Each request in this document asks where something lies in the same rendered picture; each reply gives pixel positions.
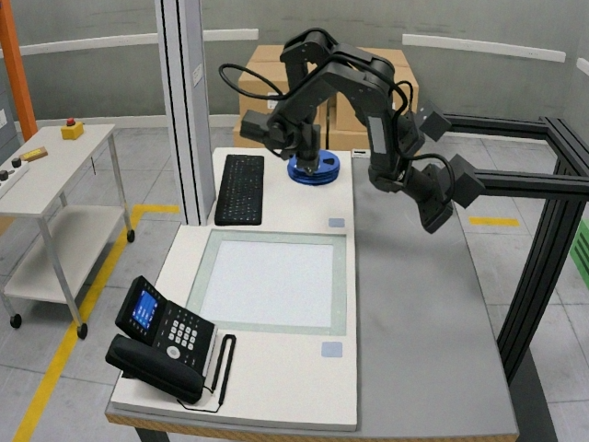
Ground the black keyboard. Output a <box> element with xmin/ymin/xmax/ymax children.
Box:
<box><xmin>214</xmin><ymin>154</ymin><xmax>265</xmax><ymax>227</ymax></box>

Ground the black desk telephone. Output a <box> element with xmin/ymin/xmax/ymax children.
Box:
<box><xmin>105</xmin><ymin>275</ymin><xmax>237</xmax><ymax>413</ymax></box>

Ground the grey vertical column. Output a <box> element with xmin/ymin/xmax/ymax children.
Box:
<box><xmin>155</xmin><ymin>0</ymin><xmax>217</xmax><ymax>227</ymax></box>

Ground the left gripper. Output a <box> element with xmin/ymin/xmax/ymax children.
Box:
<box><xmin>266</xmin><ymin>122</ymin><xmax>321</xmax><ymax>151</ymax></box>

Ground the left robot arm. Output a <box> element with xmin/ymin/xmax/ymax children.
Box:
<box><xmin>239</xmin><ymin>43</ymin><xmax>445</xmax><ymax>228</ymax></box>

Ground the white desk top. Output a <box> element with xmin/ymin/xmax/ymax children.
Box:
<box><xmin>110</xmin><ymin>147</ymin><xmax>356</xmax><ymax>431</ymax></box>

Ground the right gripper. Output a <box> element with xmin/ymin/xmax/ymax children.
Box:
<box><xmin>281</xmin><ymin>150</ymin><xmax>320</xmax><ymax>176</ymax></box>

